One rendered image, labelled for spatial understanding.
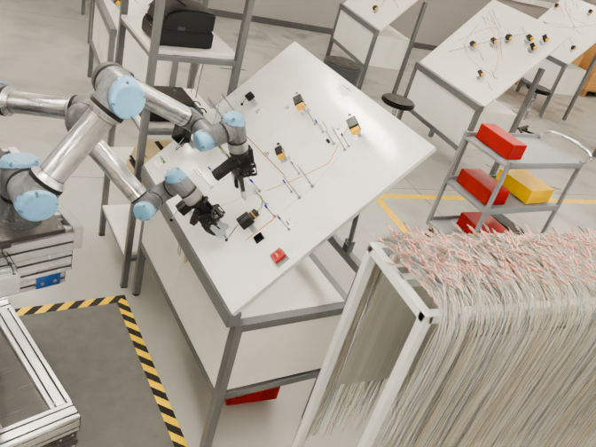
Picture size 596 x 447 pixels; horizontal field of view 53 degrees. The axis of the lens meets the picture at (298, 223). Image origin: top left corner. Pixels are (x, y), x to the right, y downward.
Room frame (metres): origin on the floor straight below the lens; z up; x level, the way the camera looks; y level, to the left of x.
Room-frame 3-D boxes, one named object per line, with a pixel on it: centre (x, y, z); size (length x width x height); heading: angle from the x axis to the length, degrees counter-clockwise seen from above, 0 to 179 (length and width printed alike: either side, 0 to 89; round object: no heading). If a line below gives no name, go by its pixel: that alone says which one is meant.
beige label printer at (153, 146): (3.01, 0.86, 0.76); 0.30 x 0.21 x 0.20; 131
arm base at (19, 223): (1.61, 0.90, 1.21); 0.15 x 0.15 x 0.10
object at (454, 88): (6.40, -1.35, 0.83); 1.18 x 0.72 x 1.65; 31
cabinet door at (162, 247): (2.50, 0.64, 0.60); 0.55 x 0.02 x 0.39; 37
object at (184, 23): (3.02, 0.87, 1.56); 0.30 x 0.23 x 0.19; 129
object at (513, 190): (4.56, -1.56, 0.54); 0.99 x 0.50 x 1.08; 126
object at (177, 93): (3.05, 0.90, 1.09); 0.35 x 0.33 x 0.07; 37
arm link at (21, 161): (1.61, 0.90, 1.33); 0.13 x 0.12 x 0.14; 45
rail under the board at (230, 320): (2.27, 0.49, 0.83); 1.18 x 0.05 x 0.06; 37
